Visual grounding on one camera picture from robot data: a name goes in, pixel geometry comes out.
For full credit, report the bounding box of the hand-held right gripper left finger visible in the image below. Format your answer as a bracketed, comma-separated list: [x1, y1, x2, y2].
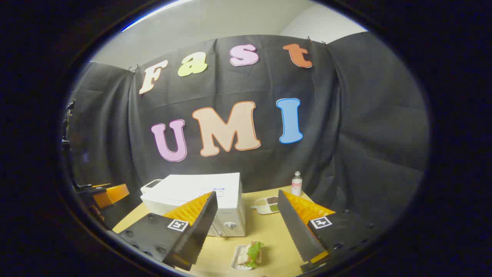
[117, 191, 218, 271]

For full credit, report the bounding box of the black backdrop cloth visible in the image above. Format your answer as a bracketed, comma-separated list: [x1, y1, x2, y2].
[67, 35, 429, 231]

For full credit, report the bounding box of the white foam tray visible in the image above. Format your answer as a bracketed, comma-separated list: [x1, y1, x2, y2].
[230, 244, 264, 270]

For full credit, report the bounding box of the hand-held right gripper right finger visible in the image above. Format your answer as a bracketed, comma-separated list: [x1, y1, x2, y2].
[278, 190, 381, 274]

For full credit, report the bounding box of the small clear bottle pink label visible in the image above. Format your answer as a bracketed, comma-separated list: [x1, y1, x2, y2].
[291, 171, 303, 197]

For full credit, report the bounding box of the white microwave oven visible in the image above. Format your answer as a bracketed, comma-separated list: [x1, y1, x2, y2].
[141, 172, 246, 237]

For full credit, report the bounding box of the sandwich with green lettuce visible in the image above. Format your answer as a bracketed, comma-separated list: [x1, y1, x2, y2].
[238, 241, 265, 269]

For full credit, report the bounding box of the white divided condiment dish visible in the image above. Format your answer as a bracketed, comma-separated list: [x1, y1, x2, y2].
[252, 195, 280, 215]

